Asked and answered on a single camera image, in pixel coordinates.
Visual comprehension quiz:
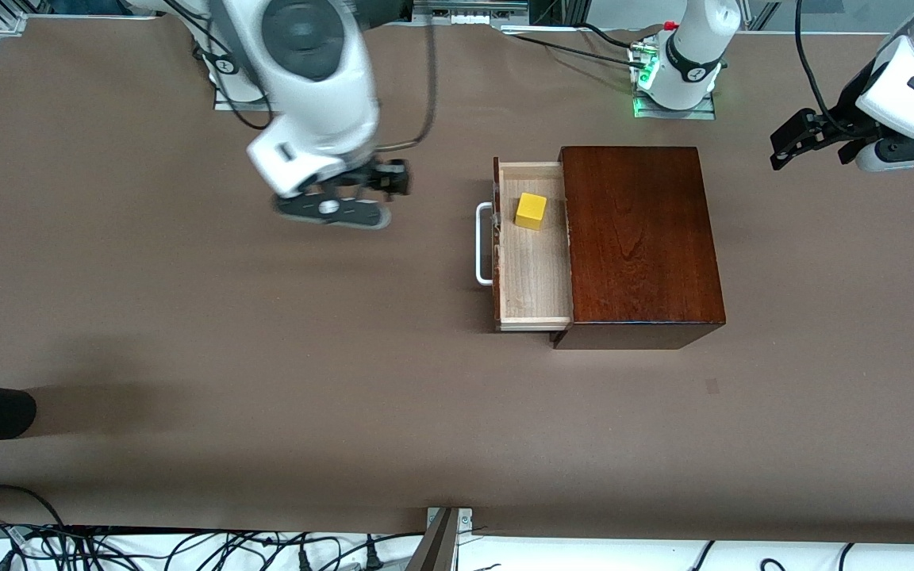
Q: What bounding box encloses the yellow wooden block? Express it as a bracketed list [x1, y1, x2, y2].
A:
[514, 193, 547, 232]

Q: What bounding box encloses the grey power strip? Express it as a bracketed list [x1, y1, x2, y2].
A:
[412, 0, 529, 26]

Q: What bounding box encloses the dark brown wooden cabinet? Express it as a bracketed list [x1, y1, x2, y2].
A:
[550, 146, 727, 351]

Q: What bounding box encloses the brown table cover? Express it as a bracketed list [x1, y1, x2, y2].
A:
[0, 17, 914, 545]

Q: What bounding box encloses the dark metal profile bar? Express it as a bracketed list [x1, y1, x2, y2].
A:
[405, 508, 459, 571]

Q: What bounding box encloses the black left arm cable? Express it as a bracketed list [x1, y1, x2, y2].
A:
[794, 0, 851, 134]

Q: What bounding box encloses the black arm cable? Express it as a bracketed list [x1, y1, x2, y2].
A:
[163, 0, 438, 151]
[794, 0, 851, 134]

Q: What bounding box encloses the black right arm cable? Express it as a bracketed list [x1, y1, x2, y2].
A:
[163, 0, 438, 151]

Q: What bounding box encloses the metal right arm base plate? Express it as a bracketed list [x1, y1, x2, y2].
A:
[213, 75, 275, 112]

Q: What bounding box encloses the black base power cable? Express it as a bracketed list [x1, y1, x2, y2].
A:
[501, 22, 652, 71]

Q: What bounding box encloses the grey metal bracket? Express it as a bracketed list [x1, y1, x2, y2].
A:
[426, 507, 474, 542]

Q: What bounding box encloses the black cable tangle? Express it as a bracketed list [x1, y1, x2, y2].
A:
[0, 515, 426, 571]

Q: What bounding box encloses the black looped cable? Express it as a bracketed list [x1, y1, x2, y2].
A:
[0, 485, 69, 531]

